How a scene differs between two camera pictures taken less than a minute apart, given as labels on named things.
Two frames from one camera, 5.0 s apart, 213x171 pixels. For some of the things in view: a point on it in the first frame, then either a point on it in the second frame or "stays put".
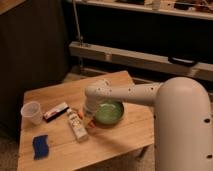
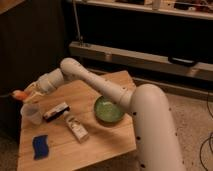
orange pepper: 92,124 → 19,95
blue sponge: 40,145 stays put
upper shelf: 188,8 stays put
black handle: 183,61 stays put
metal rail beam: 140,59 stays put
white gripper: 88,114 → 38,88
